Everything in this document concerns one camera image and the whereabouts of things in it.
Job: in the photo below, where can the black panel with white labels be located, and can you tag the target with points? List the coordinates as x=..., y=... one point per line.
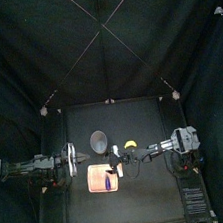
x=194, y=200

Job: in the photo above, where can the pink square plate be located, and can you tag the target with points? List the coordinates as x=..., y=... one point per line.
x=97, y=179

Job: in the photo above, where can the purple toy eggplant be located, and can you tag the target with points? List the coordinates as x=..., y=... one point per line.
x=108, y=183

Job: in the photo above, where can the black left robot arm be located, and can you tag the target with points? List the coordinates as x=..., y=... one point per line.
x=40, y=163

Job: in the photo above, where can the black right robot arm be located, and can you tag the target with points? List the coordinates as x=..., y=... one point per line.
x=162, y=146

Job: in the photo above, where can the grey frame corner bracket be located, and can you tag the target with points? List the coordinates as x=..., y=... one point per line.
x=43, y=111
x=175, y=94

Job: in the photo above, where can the yellow toy banana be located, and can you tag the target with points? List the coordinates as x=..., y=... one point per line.
x=130, y=143

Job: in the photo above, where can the grey frame clamp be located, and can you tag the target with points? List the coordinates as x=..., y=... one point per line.
x=219, y=10

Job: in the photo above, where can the grey table corner bracket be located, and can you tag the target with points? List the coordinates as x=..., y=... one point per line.
x=213, y=218

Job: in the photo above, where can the black cloth backdrop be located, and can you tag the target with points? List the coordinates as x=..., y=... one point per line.
x=41, y=60

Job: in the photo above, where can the grey frame middle bracket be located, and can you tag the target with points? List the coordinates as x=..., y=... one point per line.
x=109, y=101

